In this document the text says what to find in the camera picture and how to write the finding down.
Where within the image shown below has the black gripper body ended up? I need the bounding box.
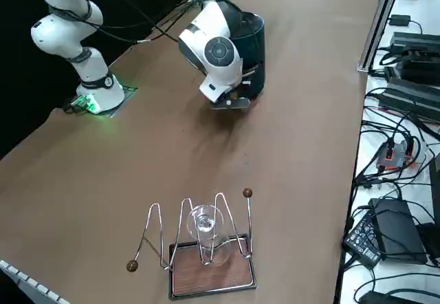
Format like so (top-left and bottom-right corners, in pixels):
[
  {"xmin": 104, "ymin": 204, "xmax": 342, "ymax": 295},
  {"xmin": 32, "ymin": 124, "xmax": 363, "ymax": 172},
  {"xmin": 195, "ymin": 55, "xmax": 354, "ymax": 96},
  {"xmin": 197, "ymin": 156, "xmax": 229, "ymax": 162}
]
[{"xmin": 210, "ymin": 89, "xmax": 251, "ymax": 111}]

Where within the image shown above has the clear drinking glass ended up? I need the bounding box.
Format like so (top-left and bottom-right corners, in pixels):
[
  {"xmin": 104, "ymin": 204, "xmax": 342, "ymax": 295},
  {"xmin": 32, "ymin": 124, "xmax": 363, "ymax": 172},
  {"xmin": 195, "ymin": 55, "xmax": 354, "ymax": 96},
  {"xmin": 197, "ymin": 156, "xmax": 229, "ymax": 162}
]
[{"xmin": 185, "ymin": 204, "xmax": 232, "ymax": 267}]

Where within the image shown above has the grey and orange hub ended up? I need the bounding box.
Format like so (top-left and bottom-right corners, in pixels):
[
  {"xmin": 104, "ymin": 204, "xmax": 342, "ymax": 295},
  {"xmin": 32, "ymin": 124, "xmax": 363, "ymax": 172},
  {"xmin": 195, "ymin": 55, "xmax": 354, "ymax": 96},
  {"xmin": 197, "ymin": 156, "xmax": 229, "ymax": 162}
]
[{"xmin": 376, "ymin": 139, "xmax": 428, "ymax": 171}]

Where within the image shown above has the wooden tray with black rim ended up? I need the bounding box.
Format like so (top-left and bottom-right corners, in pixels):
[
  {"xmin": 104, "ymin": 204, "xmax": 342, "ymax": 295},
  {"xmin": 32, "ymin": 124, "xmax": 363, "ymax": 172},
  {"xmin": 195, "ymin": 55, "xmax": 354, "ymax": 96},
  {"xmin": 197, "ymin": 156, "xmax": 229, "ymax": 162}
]
[{"xmin": 168, "ymin": 233, "xmax": 258, "ymax": 301}]

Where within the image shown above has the black finned power supply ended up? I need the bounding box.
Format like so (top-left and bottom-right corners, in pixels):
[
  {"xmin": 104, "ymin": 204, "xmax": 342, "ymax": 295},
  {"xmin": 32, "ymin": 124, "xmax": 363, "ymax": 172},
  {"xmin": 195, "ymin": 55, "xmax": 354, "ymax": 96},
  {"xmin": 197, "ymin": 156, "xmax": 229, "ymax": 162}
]
[{"xmin": 379, "ymin": 76, "xmax": 440, "ymax": 123}]

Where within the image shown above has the small black power adapter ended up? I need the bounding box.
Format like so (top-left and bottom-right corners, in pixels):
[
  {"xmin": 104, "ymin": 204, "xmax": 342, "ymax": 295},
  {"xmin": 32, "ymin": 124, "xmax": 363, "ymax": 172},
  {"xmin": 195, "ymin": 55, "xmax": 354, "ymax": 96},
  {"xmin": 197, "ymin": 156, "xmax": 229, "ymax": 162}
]
[{"xmin": 388, "ymin": 14, "xmax": 412, "ymax": 27}]

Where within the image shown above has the black adapter with white label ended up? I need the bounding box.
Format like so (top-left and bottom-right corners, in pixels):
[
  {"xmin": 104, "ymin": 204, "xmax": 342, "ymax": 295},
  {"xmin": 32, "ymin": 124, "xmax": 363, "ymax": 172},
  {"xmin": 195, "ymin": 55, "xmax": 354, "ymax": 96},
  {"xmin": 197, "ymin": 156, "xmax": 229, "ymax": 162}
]
[{"xmin": 341, "ymin": 218, "xmax": 383, "ymax": 270}]

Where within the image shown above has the flat black device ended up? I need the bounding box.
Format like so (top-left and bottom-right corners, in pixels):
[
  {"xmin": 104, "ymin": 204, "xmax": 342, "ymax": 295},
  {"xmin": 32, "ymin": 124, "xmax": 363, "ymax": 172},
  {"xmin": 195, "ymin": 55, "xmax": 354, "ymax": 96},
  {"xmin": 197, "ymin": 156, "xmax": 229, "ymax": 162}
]
[{"xmin": 390, "ymin": 31, "xmax": 440, "ymax": 61}]

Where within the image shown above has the large black power brick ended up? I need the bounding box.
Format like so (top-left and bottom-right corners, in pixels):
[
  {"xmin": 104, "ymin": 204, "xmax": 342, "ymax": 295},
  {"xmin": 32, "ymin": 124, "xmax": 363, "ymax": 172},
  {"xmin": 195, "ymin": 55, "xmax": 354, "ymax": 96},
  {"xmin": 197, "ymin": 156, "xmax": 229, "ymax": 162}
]
[{"xmin": 368, "ymin": 197, "xmax": 429, "ymax": 265}]

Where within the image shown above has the white power strip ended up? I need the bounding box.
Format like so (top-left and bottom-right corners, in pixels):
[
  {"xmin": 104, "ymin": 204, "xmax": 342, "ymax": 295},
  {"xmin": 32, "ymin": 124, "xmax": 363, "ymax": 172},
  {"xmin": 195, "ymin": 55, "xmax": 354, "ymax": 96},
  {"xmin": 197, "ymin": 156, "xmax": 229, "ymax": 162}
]
[{"xmin": 0, "ymin": 259, "xmax": 69, "ymax": 304}]

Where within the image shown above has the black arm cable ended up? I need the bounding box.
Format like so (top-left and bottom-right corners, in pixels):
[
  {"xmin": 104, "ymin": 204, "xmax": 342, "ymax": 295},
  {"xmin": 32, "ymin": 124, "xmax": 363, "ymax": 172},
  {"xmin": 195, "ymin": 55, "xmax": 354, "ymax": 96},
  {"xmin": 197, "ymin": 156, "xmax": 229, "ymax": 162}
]
[
  {"xmin": 113, "ymin": 0, "xmax": 182, "ymax": 43},
  {"xmin": 82, "ymin": 0, "xmax": 207, "ymax": 43}
]

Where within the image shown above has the aluminium post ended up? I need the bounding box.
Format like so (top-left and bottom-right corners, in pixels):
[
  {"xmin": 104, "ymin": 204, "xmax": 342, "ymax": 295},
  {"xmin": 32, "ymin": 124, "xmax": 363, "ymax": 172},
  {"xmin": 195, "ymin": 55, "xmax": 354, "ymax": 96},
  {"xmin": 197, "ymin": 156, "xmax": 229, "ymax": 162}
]
[{"xmin": 357, "ymin": 0, "xmax": 406, "ymax": 74}]

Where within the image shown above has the chrome wire cup rack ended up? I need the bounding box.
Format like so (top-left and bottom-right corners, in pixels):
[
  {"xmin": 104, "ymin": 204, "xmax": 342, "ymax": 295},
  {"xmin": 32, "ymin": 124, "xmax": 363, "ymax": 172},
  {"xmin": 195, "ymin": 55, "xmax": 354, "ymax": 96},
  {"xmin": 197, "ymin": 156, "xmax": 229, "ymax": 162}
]
[{"xmin": 125, "ymin": 187, "xmax": 255, "ymax": 274}]

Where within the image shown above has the black device with cables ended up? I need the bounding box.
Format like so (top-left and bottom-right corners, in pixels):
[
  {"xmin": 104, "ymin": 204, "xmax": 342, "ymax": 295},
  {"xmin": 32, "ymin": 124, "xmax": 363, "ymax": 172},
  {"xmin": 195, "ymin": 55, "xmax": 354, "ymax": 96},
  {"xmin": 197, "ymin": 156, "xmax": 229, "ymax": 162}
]
[{"xmin": 384, "ymin": 51, "xmax": 440, "ymax": 85}]

